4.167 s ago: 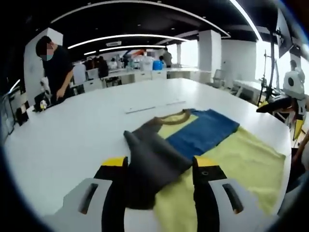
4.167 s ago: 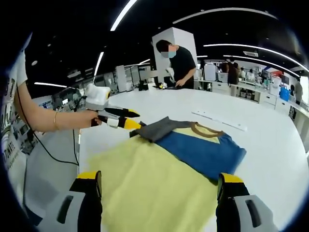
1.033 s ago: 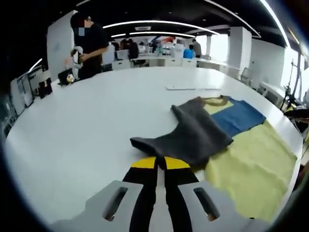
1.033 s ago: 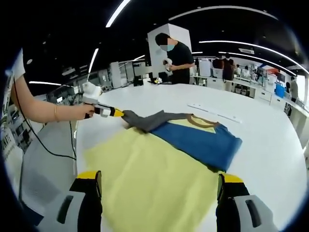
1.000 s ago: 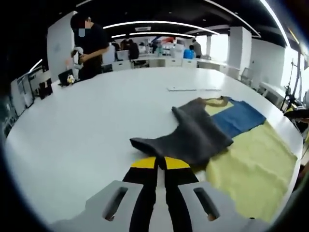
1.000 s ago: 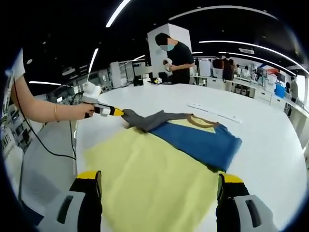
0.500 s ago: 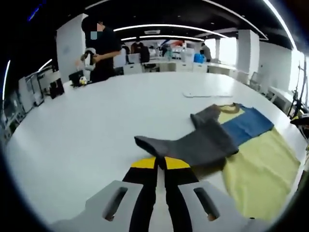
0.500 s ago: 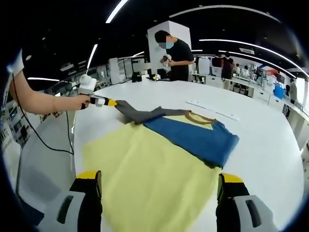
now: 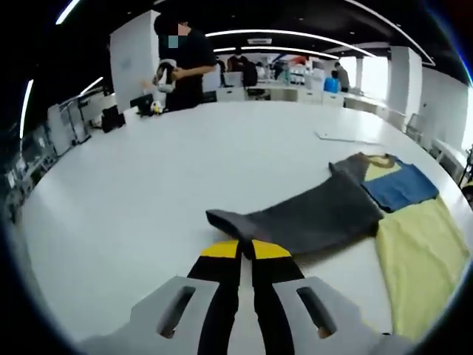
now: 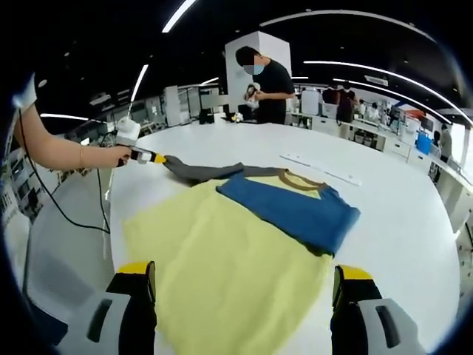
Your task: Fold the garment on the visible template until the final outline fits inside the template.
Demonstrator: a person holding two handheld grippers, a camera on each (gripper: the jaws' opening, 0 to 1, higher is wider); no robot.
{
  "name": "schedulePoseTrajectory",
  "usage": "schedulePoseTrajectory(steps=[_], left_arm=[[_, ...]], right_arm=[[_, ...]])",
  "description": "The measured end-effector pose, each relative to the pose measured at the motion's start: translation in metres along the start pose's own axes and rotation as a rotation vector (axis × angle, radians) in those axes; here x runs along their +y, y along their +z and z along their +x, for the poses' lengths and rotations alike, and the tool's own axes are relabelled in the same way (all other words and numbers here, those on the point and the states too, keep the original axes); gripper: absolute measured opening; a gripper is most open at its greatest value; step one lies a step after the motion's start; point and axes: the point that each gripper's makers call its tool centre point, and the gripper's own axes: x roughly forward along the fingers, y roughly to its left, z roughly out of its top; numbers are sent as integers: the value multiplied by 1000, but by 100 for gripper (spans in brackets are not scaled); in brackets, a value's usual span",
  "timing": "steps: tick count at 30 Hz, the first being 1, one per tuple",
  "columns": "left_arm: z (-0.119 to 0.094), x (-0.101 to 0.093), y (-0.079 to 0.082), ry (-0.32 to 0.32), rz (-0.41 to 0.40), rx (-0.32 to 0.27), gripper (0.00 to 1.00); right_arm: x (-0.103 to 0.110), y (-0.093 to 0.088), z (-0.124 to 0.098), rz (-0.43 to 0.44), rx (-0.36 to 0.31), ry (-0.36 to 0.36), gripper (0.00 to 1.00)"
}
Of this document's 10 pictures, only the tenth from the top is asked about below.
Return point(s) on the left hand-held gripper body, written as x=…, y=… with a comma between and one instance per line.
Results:
x=127, y=131

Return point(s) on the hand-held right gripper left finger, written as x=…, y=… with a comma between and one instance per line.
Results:
x=92, y=321

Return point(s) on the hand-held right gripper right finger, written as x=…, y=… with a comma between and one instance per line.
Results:
x=384, y=325

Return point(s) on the yellow blue grey garment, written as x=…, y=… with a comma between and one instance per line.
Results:
x=229, y=266

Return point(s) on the white template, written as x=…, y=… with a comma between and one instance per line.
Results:
x=321, y=170

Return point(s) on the person's left hand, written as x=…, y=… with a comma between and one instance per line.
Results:
x=120, y=155

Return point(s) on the black box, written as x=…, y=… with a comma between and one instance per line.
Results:
x=207, y=117

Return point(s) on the white square column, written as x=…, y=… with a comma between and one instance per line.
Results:
x=277, y=48

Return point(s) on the white box appliance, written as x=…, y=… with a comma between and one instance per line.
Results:
x=309, y=101

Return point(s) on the blue storage bin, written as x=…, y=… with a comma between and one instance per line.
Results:
x=424, y=142

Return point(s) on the row of white cabinets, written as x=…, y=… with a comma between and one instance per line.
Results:
x=369, y=137

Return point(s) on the long ceiling light strip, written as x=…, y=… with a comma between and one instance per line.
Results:
x=332, y=63

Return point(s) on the ceiling air vent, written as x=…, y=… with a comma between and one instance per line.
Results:
x=376, y=80

